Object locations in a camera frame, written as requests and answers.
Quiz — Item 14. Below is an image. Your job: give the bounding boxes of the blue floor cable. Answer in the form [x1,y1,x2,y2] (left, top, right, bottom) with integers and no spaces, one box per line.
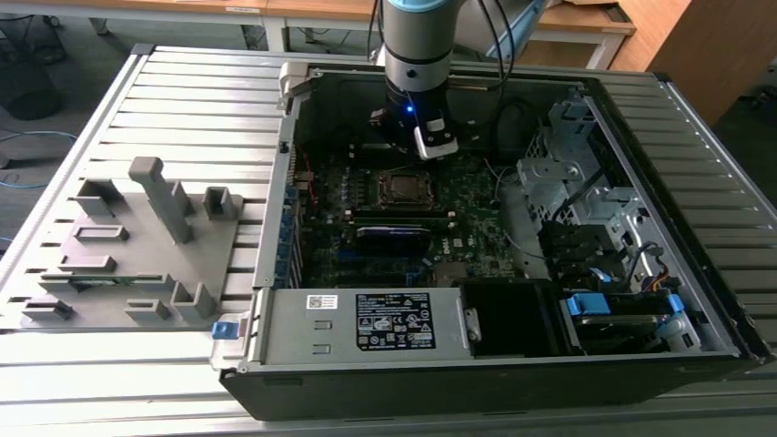
[0,129,79,190]

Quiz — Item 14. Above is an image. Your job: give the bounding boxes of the thick black cable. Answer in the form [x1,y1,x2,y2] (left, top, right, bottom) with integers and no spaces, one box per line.
[492,100,548,161]

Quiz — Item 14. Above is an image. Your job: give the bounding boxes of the green RAM stick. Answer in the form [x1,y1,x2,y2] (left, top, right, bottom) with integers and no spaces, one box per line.
[67,274,167,290]

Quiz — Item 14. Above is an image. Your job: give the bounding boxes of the thin grey wire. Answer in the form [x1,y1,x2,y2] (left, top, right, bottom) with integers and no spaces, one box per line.
[492,166,552,263]

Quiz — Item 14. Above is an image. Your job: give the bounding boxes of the green motherboard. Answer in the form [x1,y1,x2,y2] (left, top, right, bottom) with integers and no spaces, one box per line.
[290,145,552,290]

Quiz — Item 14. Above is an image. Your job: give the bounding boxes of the wooden cabinet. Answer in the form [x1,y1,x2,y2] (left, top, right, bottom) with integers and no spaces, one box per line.
[608,0,777,129]

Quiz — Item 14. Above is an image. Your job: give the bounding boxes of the black cable bundle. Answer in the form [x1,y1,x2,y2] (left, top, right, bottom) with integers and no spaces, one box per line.
[539,221,631,279]

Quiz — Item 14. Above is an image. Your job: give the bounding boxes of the blue disk carrier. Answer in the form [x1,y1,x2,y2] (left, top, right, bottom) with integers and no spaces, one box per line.
[561,292,688,340]

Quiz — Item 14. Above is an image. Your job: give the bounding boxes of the CPU socket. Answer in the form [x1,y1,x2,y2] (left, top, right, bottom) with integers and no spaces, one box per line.
[375,170,444,208]

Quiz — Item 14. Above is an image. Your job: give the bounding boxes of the black grey PC case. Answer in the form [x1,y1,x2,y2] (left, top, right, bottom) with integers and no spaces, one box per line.
[210,61,773,422]

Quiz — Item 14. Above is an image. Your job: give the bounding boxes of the black waste bin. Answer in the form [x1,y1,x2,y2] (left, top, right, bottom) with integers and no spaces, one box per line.
[0,58,66,122]

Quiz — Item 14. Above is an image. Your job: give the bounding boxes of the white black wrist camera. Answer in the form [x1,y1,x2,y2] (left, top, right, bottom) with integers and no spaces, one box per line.
[412,116,462,161]

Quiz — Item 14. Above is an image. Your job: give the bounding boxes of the grey case release latch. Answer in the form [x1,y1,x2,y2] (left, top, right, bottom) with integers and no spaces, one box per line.
[278,62,312,114]

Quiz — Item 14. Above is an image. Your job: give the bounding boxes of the grey power supply unit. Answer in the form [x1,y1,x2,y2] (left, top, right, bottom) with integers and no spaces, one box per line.
[259,286,474,366]

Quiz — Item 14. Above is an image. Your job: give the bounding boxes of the pale blue teach pendant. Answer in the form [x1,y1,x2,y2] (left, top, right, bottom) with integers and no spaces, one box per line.
[484,0,547,58]

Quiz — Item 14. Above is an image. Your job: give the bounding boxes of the black graphics card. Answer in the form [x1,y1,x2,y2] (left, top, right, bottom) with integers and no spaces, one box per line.
[354,224,436,257]

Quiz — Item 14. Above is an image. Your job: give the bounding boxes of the silver metal drive cage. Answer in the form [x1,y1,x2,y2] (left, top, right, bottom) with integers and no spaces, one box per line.
[514,97,655,277]

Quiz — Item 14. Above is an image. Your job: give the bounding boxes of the metal socket cover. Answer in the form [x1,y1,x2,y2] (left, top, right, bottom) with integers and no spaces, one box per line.
[379,172,442,207]

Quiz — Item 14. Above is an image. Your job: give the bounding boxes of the coloured power wires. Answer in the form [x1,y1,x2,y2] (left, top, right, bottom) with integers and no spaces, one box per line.
[644,271,676,293]

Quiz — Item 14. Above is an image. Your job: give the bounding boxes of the grey parts rack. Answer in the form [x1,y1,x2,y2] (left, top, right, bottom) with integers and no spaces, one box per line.
[18,156,246,330]

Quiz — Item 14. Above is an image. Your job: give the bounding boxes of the metal chipset heat sink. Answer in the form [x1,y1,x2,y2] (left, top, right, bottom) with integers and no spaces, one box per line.
[434,260,471,282]

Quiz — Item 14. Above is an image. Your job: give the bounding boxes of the hard disk drive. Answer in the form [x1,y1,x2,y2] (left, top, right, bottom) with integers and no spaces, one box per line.
[575,314,661,355]

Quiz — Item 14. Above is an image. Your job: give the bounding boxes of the thin black cable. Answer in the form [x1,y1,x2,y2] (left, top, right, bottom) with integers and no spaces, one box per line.
[628,240,664,286]

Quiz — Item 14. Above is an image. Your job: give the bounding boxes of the RAM slot white clips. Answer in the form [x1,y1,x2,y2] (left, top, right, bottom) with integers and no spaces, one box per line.
[350,212,456,219]

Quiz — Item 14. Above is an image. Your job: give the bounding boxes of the wooden top desk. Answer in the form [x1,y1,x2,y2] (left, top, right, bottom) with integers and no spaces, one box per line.
[0,0,272,36]
[266,0,637,70]

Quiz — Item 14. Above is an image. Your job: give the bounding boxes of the silver green CPU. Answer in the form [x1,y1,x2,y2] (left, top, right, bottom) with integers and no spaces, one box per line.
[390,176,427,201]

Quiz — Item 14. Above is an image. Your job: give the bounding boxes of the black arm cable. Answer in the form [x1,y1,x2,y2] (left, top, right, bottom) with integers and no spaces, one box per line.
[366,0,386,61]
[478,0,519,88]

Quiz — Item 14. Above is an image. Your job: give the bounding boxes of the red wire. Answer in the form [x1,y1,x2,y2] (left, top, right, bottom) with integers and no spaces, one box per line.
[299,147,322,202]

